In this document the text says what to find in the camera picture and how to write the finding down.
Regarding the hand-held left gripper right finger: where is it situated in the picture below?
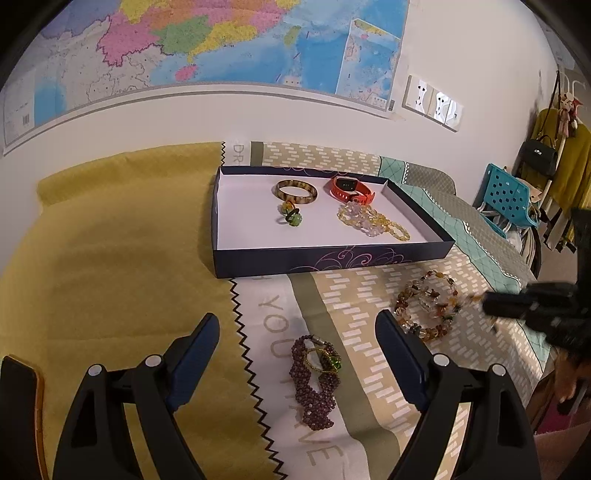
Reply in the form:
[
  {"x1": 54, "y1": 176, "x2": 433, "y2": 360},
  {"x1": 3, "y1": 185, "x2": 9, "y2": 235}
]
[{"x1": 375, "y1": 310, "x2": 542, "y2": 480}]

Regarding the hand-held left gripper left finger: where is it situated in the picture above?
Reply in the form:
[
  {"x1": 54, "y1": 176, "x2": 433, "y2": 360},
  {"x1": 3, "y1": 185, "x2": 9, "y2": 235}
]
[{"x1": 52, "y1": 312, "x2": 220, "y2": 480}]

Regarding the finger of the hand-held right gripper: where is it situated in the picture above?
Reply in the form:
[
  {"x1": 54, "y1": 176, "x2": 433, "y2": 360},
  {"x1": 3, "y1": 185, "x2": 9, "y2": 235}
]
[{"x1": 482, "y1": 288, "x2": 532, "y2": 319}]

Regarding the multicolour stone chip bracelet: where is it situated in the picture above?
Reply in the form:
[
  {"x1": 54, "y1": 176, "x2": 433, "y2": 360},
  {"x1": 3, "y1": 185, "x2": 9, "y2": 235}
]
[{"x1": 394, "y1": 271, "x2": 485, "y2": 341}]

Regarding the small green gold bead bracelet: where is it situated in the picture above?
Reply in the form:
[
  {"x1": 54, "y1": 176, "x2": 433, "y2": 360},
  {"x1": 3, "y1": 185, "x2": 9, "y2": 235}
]
[{"x1": 307, "y1": 349, "x2": 343, "y2": 374}]

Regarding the purple beaded bracelet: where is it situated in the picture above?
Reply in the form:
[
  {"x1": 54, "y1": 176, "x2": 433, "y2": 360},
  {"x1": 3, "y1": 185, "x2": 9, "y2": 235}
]
[{"x1": 289, "y1": 335, "x2": 342, "y2": 428}]

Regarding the yellow crystal bracelet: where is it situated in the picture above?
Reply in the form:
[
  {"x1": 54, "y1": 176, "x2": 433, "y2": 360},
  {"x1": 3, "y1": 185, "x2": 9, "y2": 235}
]
[{"x1": 337, "y1": 200, "x2": 411, "y2": 241}]

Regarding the dark blue cardboard box tray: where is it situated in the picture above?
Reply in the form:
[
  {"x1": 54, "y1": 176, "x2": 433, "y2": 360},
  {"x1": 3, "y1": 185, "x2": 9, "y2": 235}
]
[{"x1": 213, "y1": 166, "x2": 455, "y2": 279}]

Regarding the orange smartwatch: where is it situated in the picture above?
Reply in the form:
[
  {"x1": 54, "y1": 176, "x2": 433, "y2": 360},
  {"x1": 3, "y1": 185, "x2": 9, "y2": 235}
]
[{"x1": 329, "y1": 175, "x2": 376, "y2": 205}]

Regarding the tortoiseshell bangle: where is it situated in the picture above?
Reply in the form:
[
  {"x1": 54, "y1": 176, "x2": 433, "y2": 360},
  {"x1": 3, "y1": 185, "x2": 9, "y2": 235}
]
[{"x1": 276, "y1": 179, "x2": 319, "y2": 204}]

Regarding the person's right hand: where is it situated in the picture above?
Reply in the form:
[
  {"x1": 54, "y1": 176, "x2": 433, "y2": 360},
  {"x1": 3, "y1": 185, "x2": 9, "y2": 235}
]
[{"x1": 551, "y1": 348, "x2": 585, "y2": 402}]

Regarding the patterned bed sheet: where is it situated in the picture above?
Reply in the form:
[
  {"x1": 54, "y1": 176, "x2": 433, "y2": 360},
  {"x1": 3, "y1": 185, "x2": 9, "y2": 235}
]
[{"x1": 219, "y1": 141, "x2": 555, "y2": 480}]

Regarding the teal plastic chair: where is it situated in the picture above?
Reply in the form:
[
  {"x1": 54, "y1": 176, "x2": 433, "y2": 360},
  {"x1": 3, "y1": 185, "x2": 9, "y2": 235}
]
[{"x1": 473, "y1": 164, "x2": 543, "y2": 238}]

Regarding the yellow quilted blanket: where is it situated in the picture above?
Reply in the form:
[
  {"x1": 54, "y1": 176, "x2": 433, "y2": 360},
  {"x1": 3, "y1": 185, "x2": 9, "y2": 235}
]
[{"x1": 0, "y1": 142, "x2": 287, "y2": 480}]

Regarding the yellow hanging garment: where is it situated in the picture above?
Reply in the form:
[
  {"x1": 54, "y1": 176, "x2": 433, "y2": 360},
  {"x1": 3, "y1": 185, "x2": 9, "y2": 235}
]
[{"x1": 536, "y1": 108, "x2": 591, "y2": 213}]

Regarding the black handbag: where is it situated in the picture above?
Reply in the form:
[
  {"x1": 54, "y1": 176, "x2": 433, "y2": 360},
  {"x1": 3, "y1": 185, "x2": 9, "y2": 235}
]
[{"x1": 521, "y1": 134, "x2": 558, "y2": 176}]

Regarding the phone with orange case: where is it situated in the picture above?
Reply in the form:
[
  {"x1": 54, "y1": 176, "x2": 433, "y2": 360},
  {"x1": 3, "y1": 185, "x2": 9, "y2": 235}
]
[{"x1": 0, "y1": 354, "x2": 49, "y2": 480}]

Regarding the hanging plush toy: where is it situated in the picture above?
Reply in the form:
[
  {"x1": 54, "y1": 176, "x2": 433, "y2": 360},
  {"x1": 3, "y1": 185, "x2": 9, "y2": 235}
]
[{"x1": 556, "y1": 92, "x2": 581, "y2": 137}]

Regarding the white wall socket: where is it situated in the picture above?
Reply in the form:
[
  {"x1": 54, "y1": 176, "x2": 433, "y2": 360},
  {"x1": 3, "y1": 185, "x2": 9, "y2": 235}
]
[
  {"x1": 442, "y1": 99, "x2": 464, "y2": 132},
  {"x1": 402, "y1": 75, "x2": 435, "y2": 114},
  {"x1": 427, "y1": 88, "x2": 451, "y2": 121}
]

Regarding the colourful wall map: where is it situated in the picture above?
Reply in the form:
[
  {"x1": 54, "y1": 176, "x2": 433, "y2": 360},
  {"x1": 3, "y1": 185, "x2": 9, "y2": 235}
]
[{"x1": 0, "y1": 0, "x2": 411, "y2": 155}]

